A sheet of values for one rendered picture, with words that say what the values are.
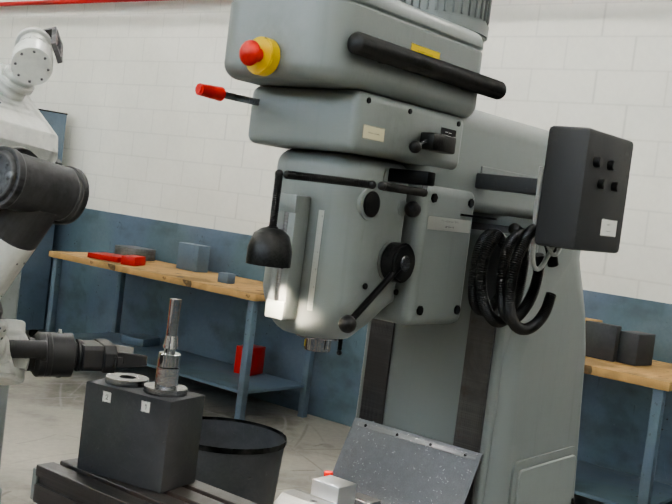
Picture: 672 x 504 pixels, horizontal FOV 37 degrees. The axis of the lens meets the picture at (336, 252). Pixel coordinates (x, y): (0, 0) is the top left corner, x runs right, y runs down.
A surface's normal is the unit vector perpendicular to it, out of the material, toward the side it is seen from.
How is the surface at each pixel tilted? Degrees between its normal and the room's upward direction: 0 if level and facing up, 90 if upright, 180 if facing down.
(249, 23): 90
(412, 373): 90
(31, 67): 116
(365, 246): 90
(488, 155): 90
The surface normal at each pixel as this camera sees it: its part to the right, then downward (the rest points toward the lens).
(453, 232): 0.78, 0.13
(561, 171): -0.62, -0.04
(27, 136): 0.83, -0.12
